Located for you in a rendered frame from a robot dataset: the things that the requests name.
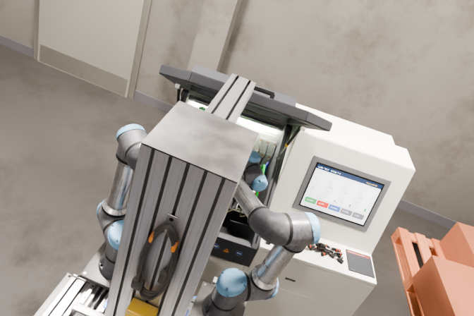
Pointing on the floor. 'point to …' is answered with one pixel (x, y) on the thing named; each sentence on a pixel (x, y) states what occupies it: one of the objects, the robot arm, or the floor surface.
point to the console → (293, 283)
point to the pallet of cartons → (437, 271)
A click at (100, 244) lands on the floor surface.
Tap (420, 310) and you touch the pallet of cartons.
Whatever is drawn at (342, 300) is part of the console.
